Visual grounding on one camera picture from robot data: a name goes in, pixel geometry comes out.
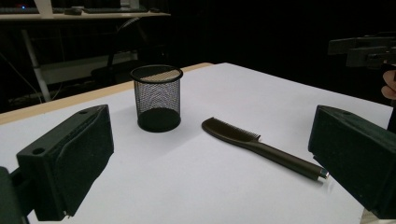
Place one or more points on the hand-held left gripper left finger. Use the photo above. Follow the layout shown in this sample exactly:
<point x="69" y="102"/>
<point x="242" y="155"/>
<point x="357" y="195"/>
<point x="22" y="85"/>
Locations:
<point x="71" y="161"/>

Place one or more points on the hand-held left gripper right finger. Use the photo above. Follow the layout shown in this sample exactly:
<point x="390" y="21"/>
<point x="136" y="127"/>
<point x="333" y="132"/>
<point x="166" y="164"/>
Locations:
<point x="358" y="155"/>

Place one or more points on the black mesh pen holder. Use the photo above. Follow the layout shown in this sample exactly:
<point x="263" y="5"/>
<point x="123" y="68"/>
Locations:
<point x="158" y="120"/>

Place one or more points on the black folding chair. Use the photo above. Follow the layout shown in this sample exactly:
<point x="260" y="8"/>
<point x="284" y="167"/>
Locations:
<point x="107" y="73"/>

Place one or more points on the white paper sheet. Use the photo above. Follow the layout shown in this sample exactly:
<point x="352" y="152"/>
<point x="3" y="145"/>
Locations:
<point x="255" y="99"/>

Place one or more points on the wooden desk with white legs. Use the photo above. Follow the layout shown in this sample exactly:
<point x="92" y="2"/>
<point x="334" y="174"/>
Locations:
<point x="93" y="16"/>

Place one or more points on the white monitor stand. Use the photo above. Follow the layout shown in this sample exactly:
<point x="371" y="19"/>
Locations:
<point x="44" y="7"/>

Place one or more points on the black keyboard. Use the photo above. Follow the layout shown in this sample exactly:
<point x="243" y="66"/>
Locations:
<point x="115" y="10"/>

